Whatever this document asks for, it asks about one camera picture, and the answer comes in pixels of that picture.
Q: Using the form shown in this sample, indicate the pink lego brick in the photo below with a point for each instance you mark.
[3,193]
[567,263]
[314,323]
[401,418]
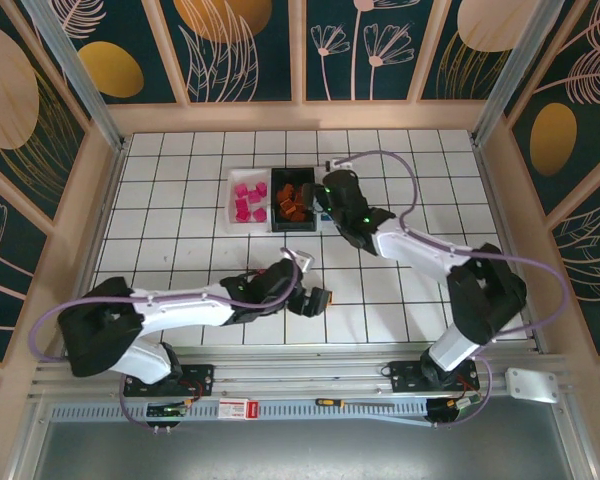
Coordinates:
[241,205]
[261,189]
[255,197]
[241,216]
[259,215]
[241,190]

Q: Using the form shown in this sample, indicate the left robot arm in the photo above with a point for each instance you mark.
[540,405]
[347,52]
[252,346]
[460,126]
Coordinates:
[180,307]

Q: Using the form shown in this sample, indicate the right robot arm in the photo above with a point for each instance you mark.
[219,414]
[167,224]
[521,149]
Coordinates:
[415,250]

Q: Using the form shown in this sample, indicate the white plastic bin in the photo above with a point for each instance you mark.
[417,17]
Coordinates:
[252,175]
[324,226]

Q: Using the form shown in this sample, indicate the black plastic bin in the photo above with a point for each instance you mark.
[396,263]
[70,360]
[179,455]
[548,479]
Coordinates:
[292,227]

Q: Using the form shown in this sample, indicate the red white label tag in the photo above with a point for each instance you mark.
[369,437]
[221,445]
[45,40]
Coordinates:
[237,409]

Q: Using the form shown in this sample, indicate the yellow and black screwdriver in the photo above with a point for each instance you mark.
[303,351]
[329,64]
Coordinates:
[325,401]

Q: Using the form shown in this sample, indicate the dark panel with flower outlines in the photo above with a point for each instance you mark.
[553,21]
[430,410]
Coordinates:
[360,50]

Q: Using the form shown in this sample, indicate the grey metal sheet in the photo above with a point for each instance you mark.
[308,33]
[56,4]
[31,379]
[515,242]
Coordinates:
[300,450]

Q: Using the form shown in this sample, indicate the black controller with yellow plug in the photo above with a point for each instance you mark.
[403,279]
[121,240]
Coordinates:
[440,410]

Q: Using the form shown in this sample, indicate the dark panel, oval and fern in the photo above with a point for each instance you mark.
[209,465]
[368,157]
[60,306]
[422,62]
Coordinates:
[552,140]

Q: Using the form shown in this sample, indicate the dark panel with cream circle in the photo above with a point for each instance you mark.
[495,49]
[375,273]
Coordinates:
[480,25]

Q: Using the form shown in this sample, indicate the dark panel with leaf outlines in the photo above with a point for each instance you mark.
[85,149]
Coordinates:
[220,20]

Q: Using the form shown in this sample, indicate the dark panel with fern outlines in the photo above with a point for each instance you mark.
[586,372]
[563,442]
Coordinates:
[590,260]

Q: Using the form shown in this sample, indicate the dark panel with yellow oval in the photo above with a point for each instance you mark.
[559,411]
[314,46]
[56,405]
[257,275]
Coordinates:
[110,70]

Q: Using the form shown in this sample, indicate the dark panel with single flower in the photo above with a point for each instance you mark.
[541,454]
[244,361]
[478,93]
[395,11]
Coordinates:
[0,250]

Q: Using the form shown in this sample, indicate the dark panel with golden lines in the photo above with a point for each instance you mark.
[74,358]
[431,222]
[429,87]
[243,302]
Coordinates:
[10,90]

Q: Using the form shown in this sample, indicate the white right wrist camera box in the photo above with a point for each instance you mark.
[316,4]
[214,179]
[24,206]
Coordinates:
[336,163]

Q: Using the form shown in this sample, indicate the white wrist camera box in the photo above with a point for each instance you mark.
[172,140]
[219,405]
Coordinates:
[336,163]
[304,260]

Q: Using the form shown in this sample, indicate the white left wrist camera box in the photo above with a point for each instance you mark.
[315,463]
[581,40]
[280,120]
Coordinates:
[304,260]

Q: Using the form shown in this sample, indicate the aluminium mounting rail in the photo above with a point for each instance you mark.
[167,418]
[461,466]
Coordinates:
[300,377]

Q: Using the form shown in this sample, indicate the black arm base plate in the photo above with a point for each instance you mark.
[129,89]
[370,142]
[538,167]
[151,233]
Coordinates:
[202,380]
[405,377]

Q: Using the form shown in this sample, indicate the aluminium frame post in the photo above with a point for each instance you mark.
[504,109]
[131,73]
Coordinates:
[514,75]
[82,75]

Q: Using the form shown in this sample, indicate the white metal bracket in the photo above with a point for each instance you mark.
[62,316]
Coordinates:
[535,387]

